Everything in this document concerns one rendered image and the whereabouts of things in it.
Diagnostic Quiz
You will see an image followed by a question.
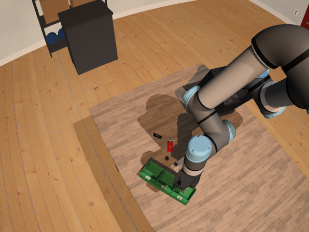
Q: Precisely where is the red 9 v battery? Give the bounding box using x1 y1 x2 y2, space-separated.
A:
168 142 173 152

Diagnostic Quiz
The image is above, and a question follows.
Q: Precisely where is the green three-compartment bin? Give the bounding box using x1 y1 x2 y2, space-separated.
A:
139 161 197 205

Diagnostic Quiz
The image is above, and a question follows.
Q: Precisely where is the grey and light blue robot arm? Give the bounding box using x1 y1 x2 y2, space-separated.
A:
182 24 309 171

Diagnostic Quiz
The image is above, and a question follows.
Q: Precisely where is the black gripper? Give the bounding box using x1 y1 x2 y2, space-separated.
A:
173 162 204 193

